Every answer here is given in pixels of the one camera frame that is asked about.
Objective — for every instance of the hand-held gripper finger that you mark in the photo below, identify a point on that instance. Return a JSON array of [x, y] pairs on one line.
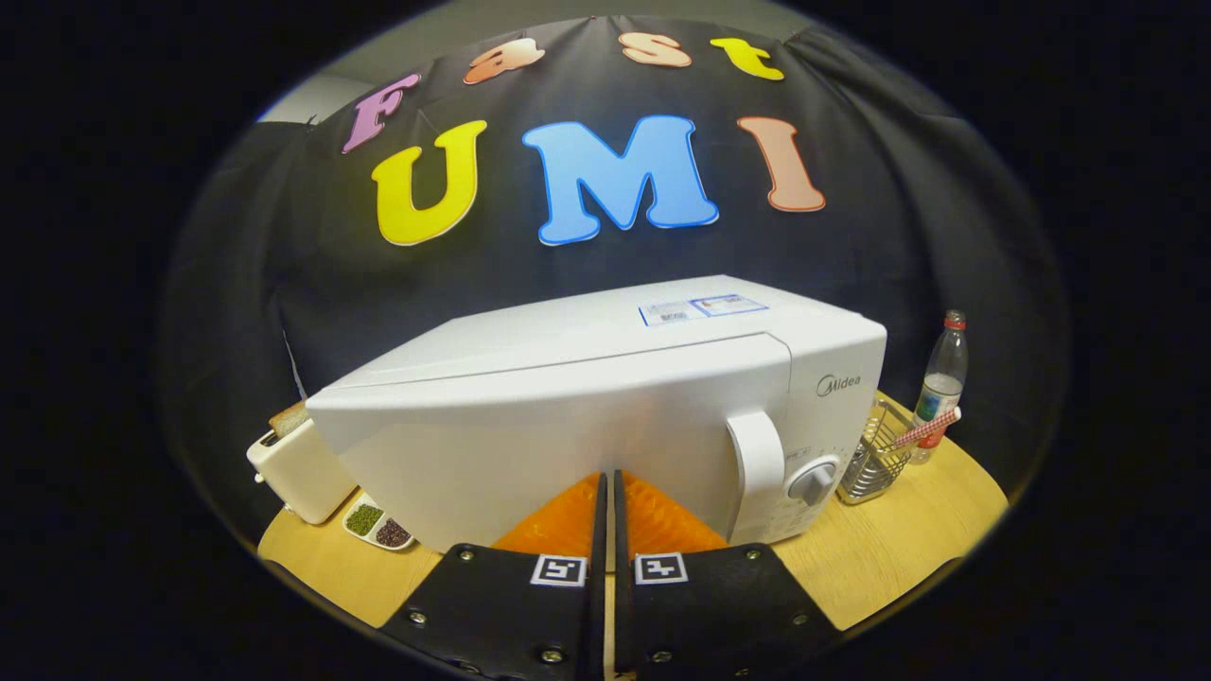
[[599, 530], [620, 530]]

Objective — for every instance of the white toaster oven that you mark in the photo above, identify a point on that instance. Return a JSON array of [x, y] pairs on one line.
[[568, 416]]

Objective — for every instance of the white bread toaster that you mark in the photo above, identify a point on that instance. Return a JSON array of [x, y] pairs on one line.
[[303, 478]]

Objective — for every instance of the white divided bean dish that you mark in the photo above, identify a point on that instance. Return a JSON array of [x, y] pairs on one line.
[[378, 525]]

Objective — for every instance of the red white striped straw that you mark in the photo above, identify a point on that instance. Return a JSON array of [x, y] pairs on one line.
[[927, 427]]

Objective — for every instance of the toast slice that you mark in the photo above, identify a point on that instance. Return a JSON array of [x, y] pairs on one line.
[[289, 418]]

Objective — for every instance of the clear plastic water bottle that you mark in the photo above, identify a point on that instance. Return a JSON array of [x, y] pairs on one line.
[[941, 378]]

